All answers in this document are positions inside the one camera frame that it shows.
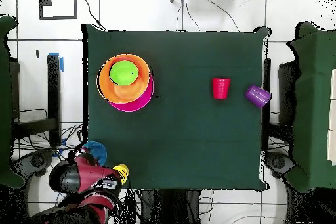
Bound black metal stand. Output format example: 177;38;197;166
11;54;62;148

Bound small blue bowl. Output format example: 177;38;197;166
82;141;108;168

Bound black upright post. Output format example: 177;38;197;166
261;58;272;151

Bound thin black cable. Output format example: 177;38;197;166
77;0;107;31
194;0;240;32

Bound small orange bowl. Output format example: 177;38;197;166
106;55;148;92

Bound white box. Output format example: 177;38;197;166
326;68;336;166

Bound black box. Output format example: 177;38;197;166
278;60;299;125
9;59;21;120

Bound tangle of cables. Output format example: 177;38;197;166
12;108;142;224

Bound red cup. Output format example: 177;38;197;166
211;78;232;101

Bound small green bowl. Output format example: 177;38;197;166
109;60;140;87

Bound dark green tablecloth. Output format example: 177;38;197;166
0;14;26;189
285;21;336;193
81;23;271;192

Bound purple cup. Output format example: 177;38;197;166
245;84;273;110

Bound black floor tape square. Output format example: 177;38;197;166
38;0;79;20

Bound dark grey chair base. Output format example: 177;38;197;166
264;151;296;179
11;149;56;180

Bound large pink bowl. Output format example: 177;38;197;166
108;75;155;112

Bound large orange bowl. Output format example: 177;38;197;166
96;53;152;104

